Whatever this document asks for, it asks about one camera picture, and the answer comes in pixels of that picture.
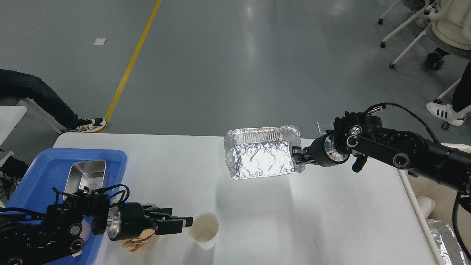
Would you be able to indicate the crumpled brown paper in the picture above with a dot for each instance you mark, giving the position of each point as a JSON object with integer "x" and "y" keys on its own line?
{"x": 133, "y": 245}

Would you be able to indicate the aluminium foil tray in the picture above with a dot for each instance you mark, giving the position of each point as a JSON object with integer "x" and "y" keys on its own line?
{"x": 262, "y": 152}

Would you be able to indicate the white side table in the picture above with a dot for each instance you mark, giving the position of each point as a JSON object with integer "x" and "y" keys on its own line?
{"x": 9, "y": 118}

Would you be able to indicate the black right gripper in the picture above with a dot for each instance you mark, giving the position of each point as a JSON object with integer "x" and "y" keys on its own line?
{"x": 322, "y": 152}

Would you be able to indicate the seated person dark jeans leg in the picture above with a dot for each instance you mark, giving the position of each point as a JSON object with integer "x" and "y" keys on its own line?
{"x": 22, "y": 85}

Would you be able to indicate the white floor tag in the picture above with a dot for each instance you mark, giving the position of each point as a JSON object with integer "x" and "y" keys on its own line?
{"x": 99, "y": 41}

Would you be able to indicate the left floor plate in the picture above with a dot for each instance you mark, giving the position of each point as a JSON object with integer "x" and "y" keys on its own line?
{"x": 325, "y": 127}

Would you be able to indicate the white paper cup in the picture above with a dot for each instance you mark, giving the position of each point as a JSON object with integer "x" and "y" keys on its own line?
{"x": 204, "y": 229}

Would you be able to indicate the cream plastic bin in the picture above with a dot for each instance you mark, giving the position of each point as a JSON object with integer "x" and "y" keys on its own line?
{"x": 444, "y": 198}

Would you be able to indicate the blue plastic tray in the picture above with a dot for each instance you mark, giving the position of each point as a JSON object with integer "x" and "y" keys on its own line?
{"x": 50, "y": 169}

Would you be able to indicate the white office chair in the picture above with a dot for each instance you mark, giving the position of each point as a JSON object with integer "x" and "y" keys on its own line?
{"x": 449, "y": 27}

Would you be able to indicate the standing person black trouser leg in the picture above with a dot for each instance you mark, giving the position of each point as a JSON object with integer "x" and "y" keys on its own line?
{"x": 462, "y": 94}

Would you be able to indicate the foil tray in bin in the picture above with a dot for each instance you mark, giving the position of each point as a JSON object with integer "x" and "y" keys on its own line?
{"x": 447, "y": 243}

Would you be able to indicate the pink ribbed mug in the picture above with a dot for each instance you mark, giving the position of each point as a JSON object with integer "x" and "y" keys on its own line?
{"x": 84, "y": 235}

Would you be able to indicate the stainless steel rectangular tin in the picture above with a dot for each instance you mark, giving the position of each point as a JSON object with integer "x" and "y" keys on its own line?
{"x": 91, "y": 173}

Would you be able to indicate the black white beige sneaker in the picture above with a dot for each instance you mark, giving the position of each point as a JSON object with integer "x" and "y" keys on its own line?
{"x": 88, "y": 125}

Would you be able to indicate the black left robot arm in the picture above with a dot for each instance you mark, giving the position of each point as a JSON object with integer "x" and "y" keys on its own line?
{"x": 32, "y": 238}

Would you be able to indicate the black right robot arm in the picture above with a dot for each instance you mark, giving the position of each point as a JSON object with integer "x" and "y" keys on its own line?
{"x": 361, "y": 135}

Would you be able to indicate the white striped sneaker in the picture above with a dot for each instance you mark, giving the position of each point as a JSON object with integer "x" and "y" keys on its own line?
{"x": 445, "y": 112}

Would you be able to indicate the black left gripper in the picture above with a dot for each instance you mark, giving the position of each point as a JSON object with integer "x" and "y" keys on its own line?
{"x": 128, "y": 220}

